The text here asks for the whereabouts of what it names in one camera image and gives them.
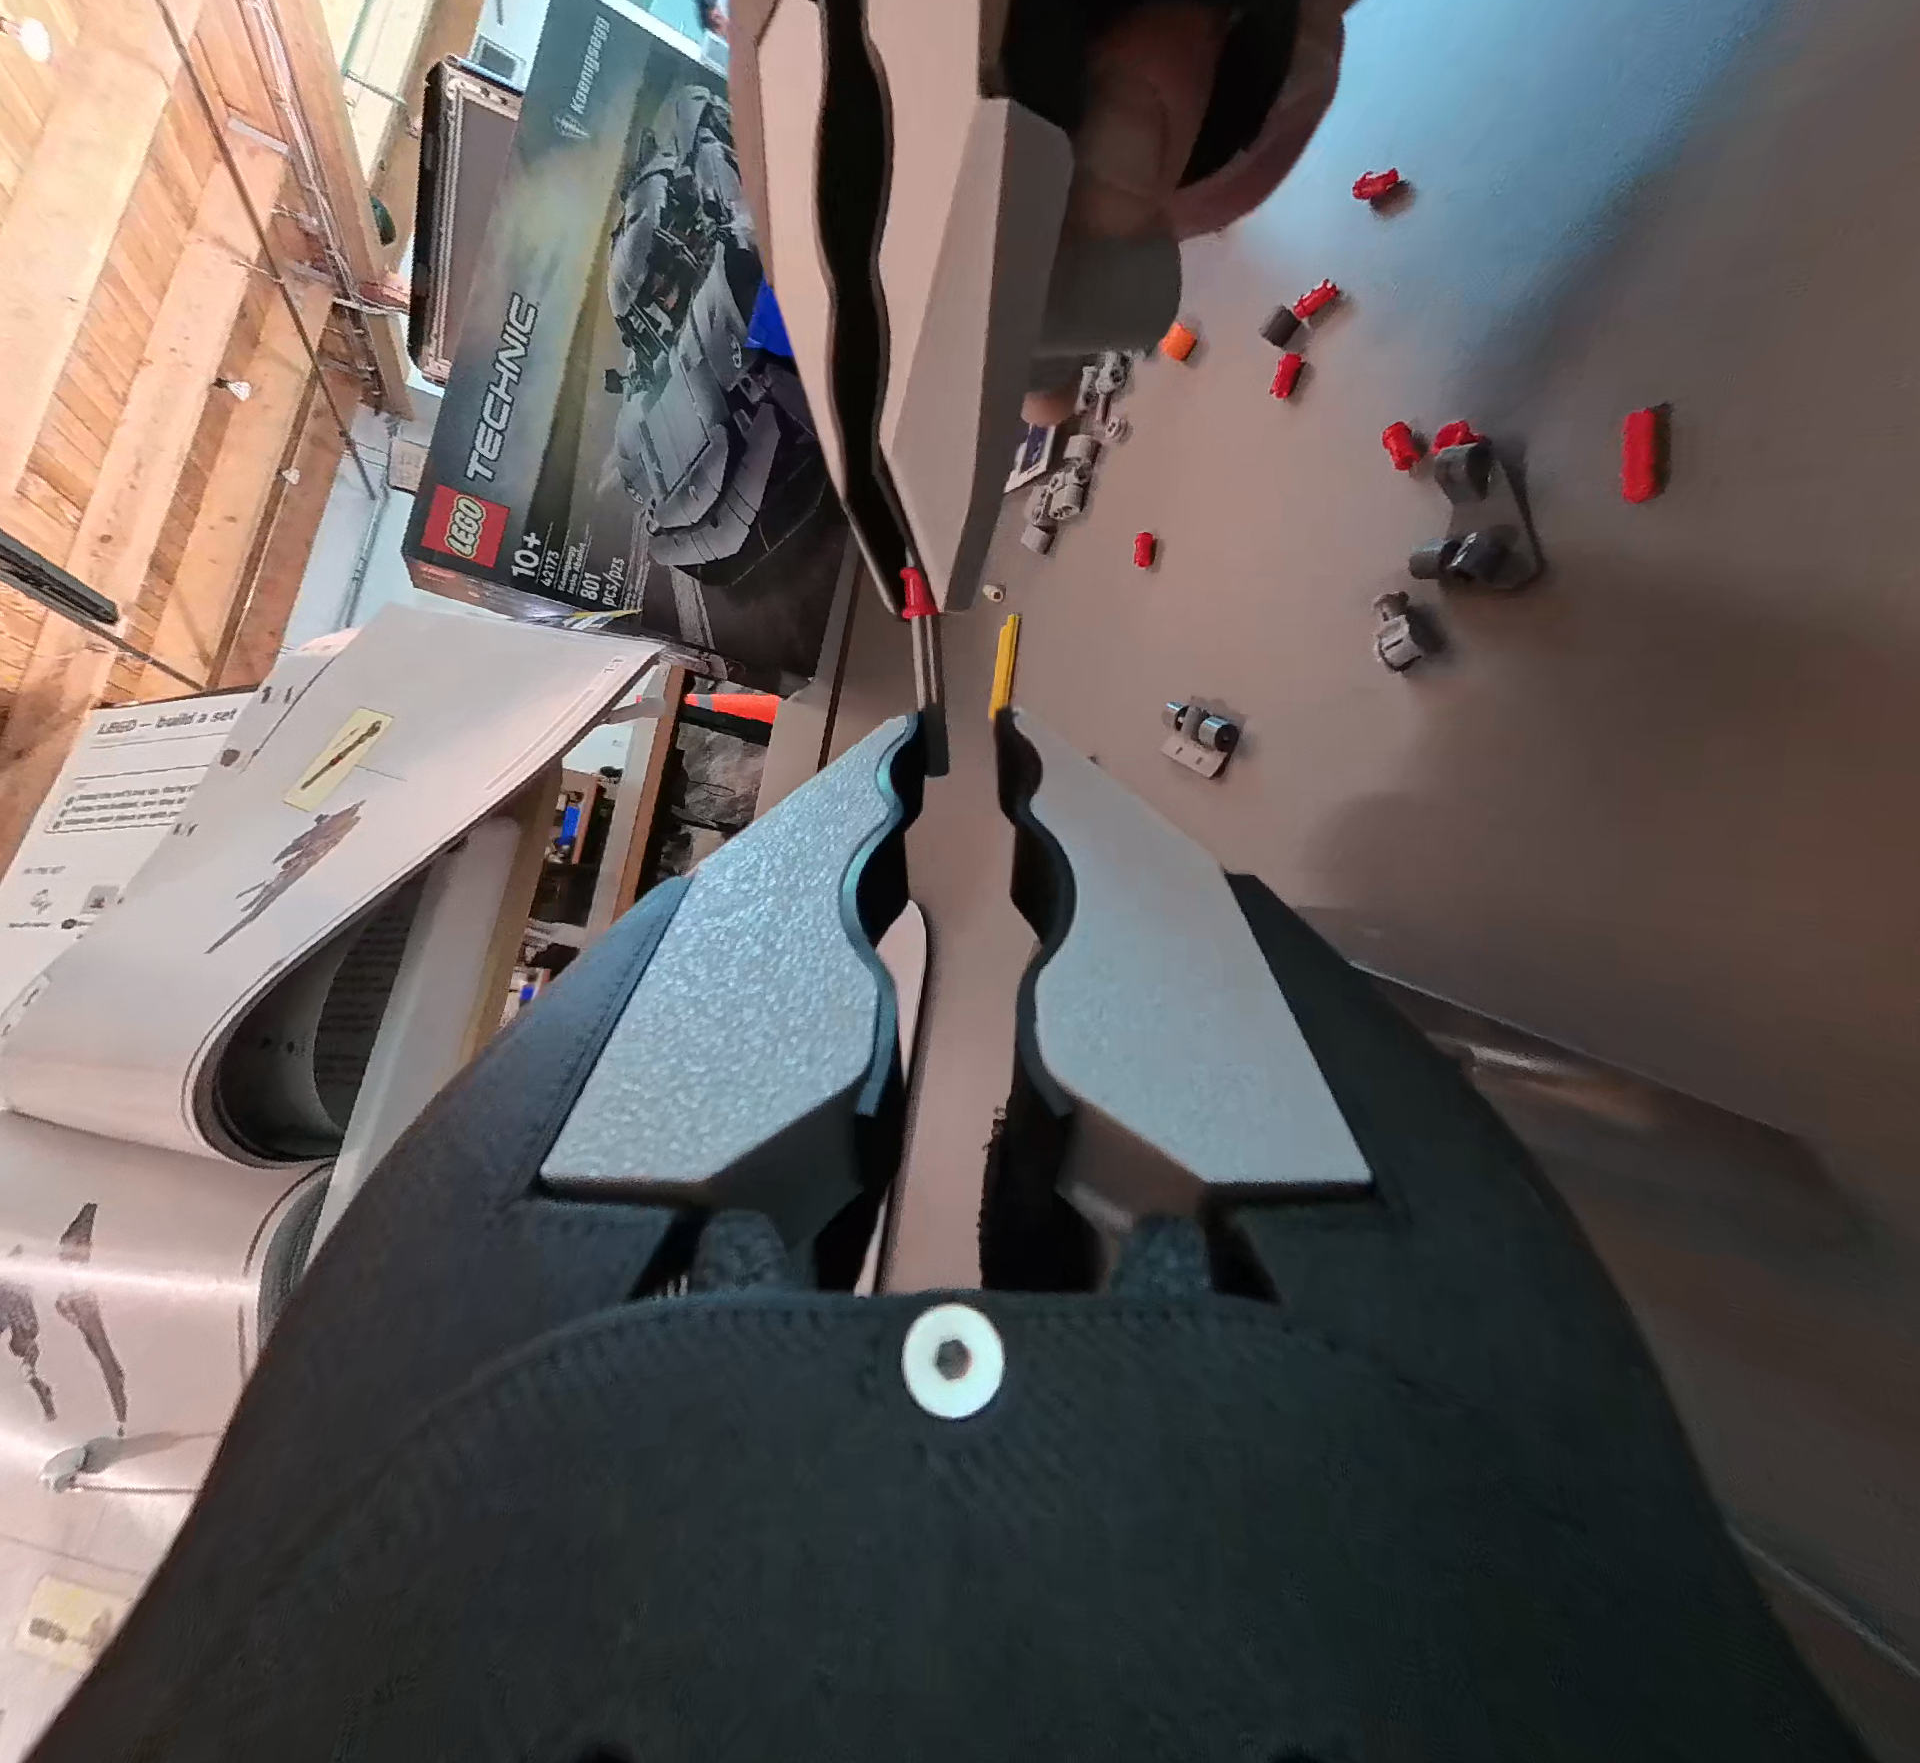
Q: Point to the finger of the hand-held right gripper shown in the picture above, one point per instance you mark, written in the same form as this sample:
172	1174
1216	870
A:
937	216
777	142

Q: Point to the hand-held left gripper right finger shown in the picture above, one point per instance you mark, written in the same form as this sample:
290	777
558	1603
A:
1183	1042

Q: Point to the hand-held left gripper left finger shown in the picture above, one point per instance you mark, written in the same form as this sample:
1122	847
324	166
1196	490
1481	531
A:
716	1028

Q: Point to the red lego bush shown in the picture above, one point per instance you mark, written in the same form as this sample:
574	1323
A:
918	589

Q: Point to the long grey lego axle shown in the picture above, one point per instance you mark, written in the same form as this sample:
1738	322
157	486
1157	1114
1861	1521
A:
930	686

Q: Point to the lego instruction booklet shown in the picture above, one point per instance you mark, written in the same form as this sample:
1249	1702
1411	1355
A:
373	805

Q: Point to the light grey lego connector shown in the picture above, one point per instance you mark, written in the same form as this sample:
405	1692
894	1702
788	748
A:
1402	633

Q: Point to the lego set box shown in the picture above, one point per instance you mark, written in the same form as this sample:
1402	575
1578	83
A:
598	290

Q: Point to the orange lego piece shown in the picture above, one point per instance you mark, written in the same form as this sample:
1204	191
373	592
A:
1182	338

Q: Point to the grey double lego connector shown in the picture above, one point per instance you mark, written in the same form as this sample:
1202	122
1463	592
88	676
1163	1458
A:
1202	740

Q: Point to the small dark grey lego bush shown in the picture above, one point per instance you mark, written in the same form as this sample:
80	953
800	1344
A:
1282	325

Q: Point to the yellow lego axle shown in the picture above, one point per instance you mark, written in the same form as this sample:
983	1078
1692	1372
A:
1002	671

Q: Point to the scattered small red lego bushes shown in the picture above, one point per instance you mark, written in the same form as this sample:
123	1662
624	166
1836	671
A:
1400	443

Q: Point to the dark grey lego panel piece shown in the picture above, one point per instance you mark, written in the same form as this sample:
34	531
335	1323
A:
1482	551

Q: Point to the long red lego pin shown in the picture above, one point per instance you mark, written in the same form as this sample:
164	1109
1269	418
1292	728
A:
1641	454

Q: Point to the pile of light grey connectors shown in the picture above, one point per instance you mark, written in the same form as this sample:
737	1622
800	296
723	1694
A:
1071	490

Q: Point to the orange traffic cone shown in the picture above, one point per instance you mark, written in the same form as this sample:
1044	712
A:
733	709

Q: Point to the white printed task sheet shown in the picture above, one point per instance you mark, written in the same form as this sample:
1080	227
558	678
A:
123	775

